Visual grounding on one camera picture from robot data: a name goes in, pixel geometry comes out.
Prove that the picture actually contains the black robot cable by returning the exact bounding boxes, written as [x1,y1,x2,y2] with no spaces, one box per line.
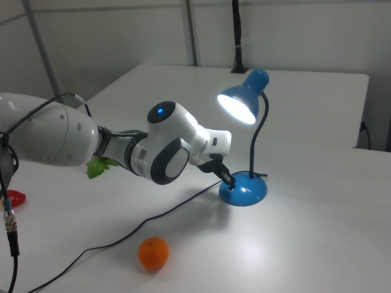
[0,92,94,293]

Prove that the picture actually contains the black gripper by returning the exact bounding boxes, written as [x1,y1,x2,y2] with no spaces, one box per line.
[197,153,238,192]

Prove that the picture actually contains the toy carrot with green leaves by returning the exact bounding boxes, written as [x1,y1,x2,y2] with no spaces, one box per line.
[86,156,122,180]

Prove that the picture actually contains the black clamped pole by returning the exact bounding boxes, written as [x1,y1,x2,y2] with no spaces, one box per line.
[230,0,250,74]

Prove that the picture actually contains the orange mandarin fruit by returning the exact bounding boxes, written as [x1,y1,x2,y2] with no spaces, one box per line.
[137,236,170,270]

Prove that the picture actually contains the blue gooseneck desk lamp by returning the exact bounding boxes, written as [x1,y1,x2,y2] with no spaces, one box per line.
[216,69,271,206]

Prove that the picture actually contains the black lamp power cable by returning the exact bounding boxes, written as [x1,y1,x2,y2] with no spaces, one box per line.
[21,173,269,292]

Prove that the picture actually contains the red toy strawberry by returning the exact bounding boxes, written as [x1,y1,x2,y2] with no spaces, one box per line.
[2,189,27,209]

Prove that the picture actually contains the grey metal frame post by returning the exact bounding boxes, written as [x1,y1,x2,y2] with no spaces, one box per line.
[23,0,64,99]

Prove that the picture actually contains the wall socket with black cable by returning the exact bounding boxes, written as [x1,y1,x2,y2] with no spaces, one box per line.
[360,120,372,150]

